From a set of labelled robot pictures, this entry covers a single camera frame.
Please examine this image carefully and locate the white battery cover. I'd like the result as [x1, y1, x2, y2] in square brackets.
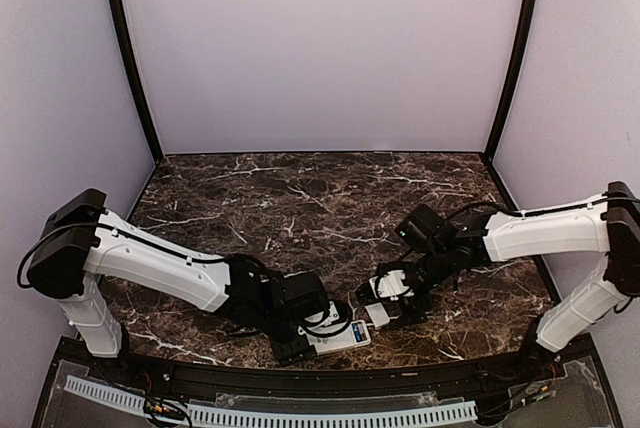
[365, 303, 391, 329]

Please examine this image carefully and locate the white remote control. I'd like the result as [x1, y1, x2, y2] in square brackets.
[305, 320, 371, 355]

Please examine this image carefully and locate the blue battery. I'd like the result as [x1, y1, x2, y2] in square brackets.
[351, 321, 369, 343]

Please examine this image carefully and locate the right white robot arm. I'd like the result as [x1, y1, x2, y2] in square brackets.
[390, 181, 639, 382]

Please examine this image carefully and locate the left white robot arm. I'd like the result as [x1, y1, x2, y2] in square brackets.
[17, 189, 332, 384]

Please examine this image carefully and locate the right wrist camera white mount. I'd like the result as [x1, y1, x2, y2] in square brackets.
[355, 270, 414, 304]

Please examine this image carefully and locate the black front rail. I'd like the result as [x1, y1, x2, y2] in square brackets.
[94, 342, 596, 399]

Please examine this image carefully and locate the small circuit board with wires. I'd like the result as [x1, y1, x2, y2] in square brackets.
[143, 397, 184, 420]

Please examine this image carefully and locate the white slotted cable duct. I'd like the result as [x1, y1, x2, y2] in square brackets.
[64, 375, 477, 427]

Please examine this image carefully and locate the right black frame post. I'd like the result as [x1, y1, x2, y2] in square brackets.
[484, 0, 536, 162]

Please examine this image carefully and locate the black frame post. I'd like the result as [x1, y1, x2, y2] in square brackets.
[108, 0, 164, 164]
[484, 0, 536, 162]

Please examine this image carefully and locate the left black frame post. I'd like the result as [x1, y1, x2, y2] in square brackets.
[108, 0, 164, 164]

